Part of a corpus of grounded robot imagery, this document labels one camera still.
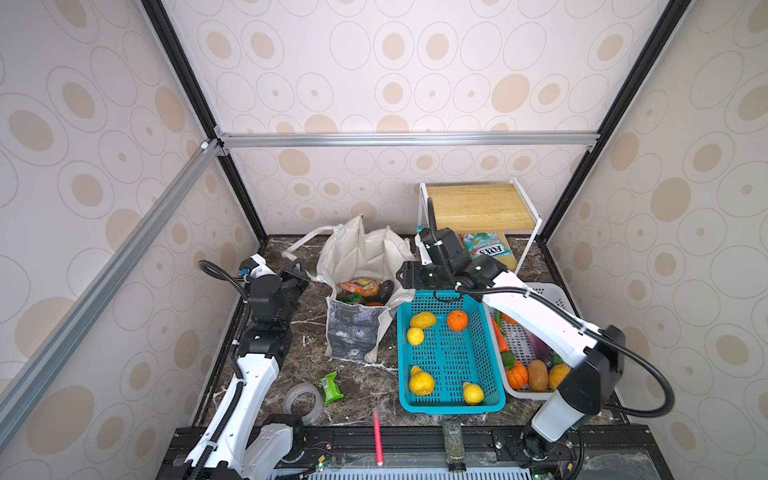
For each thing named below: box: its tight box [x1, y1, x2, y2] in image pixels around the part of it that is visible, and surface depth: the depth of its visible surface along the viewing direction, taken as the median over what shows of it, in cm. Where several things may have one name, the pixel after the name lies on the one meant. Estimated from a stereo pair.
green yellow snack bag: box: [337, 293, 364, 305], surface depth 88 cm
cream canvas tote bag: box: [282, 214, 416, 364], surface depth 83 cm
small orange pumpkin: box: [506, 360, 529, 390], surface depth 81 cm
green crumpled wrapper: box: [319, 371, 345, 404], surface depth 83 cm
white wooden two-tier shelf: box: [417, 178, 542, 275], surface depth 84 cm
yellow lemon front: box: [464, 382, 485, 405], surface depth 80 cm
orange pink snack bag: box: [337, 278, 381, 297], surface depth 94 cm
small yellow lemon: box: [407, 327, 424, 346], surface depth 91 cm
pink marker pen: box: [373, 411, 384, 466], surface depth 76 cm
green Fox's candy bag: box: [459, 232, 513, 258], surface depth 96 cm
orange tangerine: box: [447, 310, 469, 332], surface depth 94 cm
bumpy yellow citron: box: [410, 312, 437, 330], surface depth 94 cm
